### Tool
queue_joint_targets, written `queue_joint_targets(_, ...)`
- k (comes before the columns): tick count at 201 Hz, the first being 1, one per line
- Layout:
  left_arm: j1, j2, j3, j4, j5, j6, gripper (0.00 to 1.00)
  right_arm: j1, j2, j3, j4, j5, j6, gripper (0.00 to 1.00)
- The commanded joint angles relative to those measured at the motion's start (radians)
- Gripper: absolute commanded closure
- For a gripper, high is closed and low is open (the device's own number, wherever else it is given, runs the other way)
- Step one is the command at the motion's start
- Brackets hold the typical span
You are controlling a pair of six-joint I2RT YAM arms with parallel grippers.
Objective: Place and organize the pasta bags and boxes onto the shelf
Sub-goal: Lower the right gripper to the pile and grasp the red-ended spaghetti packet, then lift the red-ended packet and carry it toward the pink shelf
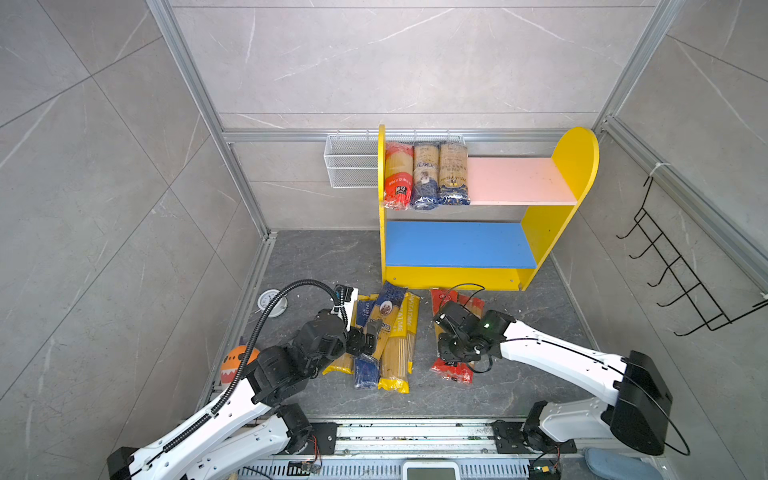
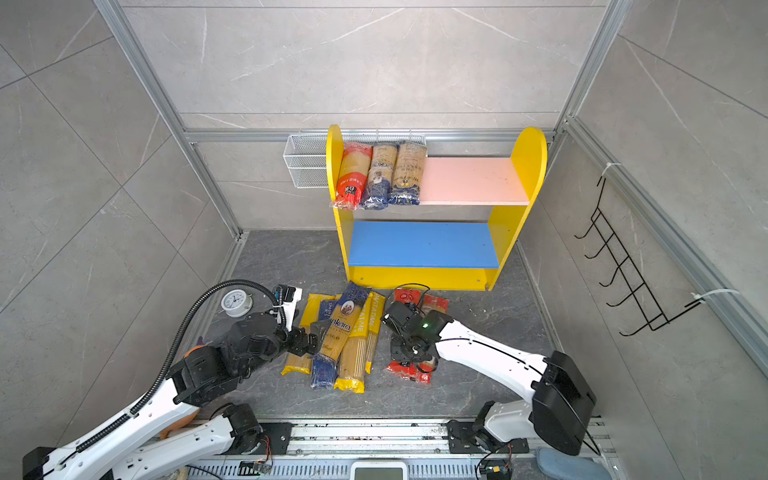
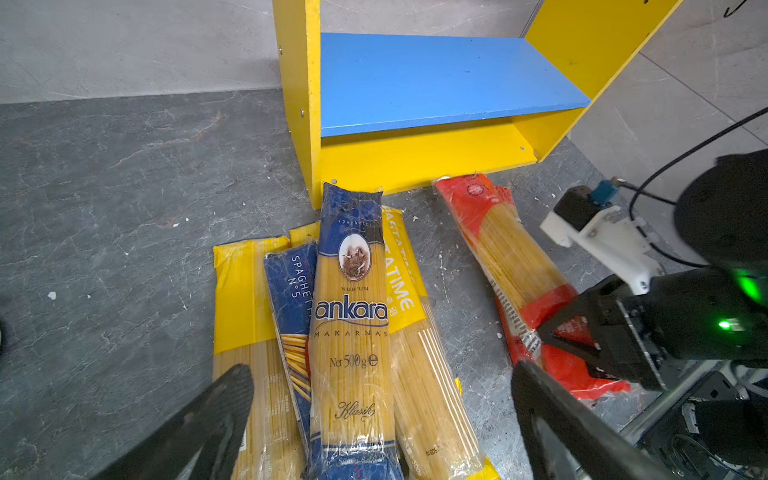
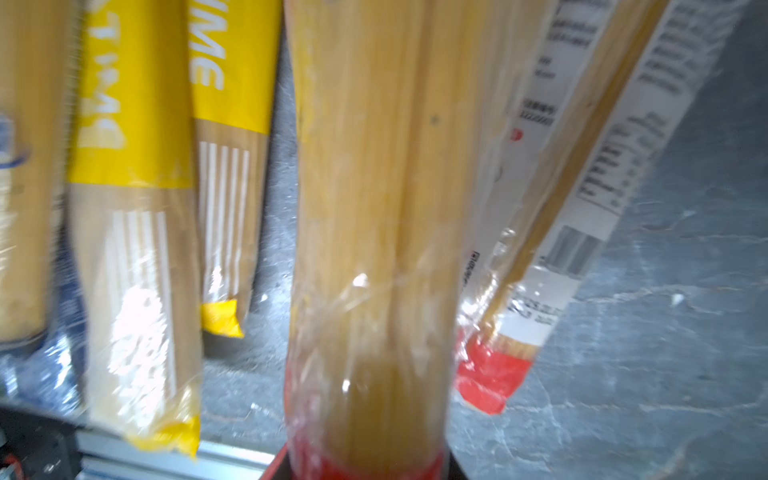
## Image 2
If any red white-label spaghetti bag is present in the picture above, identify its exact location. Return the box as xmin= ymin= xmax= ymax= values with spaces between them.
xmin=387 ymin=291 xmax=450 ymax=385

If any blue Ankara bag label down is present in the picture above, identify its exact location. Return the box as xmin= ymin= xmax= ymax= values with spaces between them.
xmin=360 ymin=143 xmax=398 ymax=210

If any blue-end Chinese spaghetti bag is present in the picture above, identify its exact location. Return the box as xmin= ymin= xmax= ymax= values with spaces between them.
xmin=389 ymin=142 xmax=427 ymax=205

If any red clear spaghetti bag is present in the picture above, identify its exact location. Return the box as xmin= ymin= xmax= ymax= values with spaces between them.
xmin=333 ymin=142 xmax=373 ymax=210

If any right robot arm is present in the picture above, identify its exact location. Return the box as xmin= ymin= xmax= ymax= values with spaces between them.
xmin=382 ymin=302 xmax=598 ymax=456

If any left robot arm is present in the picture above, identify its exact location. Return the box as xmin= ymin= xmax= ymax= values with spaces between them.
xmin=22 ymin=313 xmax=318 ymax=479

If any pink upper shelf board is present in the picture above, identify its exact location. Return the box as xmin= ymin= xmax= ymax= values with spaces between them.
xmin=420 ymin=157 xmax=529 ymax=206

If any dark blue spaghetti No5 bag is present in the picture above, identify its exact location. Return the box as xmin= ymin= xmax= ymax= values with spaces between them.
xmin=310 ymin=300 xmax=337 ymax=390

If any yellow Pastatime spaghetti bag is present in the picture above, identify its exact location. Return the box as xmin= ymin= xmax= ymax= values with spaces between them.
xmin=333 ymin=292 xmax=385 ymax=394

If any blue Ankara spaghetti bag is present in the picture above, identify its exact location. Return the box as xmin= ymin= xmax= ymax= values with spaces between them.
xmin=319 ymin=282 xmax=371 ymax=362

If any round white gauge clock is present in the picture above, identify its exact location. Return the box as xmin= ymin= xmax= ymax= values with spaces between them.
xmin=220 ymin=289 xmax=253 ymax=318

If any orange monster toy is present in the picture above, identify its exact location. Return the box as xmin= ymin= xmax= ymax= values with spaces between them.
xmin=182 ymin=344 xmax=206 ymax=359

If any white digital display device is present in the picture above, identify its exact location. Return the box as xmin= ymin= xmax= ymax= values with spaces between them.
xmin=350 ymin=459 xmax=409 ymax=480

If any blue grey cloth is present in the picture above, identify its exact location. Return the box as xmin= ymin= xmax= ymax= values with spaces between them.
xmin=536 ymin=448 xmax=612 ymax=480

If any black corrugated cable hose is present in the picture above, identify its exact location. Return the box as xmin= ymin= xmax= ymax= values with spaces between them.
xmin=74 ymin=278 xmax=283 ymax=451

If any white wire basket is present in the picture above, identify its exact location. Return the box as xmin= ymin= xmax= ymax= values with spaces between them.
xmin=283 ymin=129 xmax=427 ymax=189

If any yellow shelf unit frame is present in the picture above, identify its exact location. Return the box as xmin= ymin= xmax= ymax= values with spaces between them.
xmin=333 ymin=127 xmax=548 ymax=291

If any black wall hook rack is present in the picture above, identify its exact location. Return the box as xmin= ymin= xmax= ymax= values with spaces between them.
xmin=574 ymin=177 xmax=705 ymax=338

